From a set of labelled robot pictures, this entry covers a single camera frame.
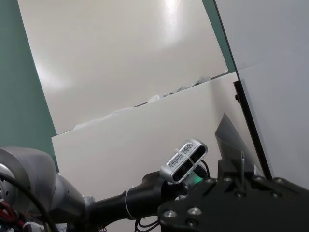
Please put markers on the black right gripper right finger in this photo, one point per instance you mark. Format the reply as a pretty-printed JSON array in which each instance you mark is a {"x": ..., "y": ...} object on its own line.
[{"x": 272, "y": 188}]

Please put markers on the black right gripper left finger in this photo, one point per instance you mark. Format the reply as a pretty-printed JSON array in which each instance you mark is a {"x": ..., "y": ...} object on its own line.
[{"x": 227, "y": 181}]

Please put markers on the grey and black left arm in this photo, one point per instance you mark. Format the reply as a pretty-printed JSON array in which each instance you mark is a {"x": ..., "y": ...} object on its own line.
[{"x": 135, "y": 198}]

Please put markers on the white partition board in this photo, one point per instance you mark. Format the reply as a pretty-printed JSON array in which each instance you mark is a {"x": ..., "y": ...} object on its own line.
[
  {"x": 108, "y": 48},
  {"x": 132, "y": 145}
]

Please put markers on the white zip tie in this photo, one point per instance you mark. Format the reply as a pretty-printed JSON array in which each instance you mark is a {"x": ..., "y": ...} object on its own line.
[{"x": 128, "y": 205}]

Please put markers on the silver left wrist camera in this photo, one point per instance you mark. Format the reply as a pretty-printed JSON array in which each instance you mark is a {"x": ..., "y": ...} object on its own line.
[{"x": 176, "y": 162}]

